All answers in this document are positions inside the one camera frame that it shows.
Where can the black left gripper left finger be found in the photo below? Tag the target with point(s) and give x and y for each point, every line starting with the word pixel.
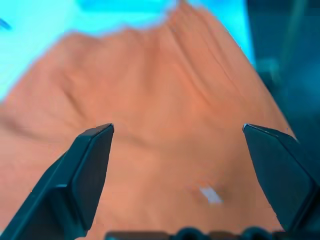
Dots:
pixel 57 195

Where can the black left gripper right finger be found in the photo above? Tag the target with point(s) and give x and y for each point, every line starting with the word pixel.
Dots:
pixel 287 175

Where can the orange shorts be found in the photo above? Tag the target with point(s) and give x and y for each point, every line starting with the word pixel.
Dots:
pixel 162 100

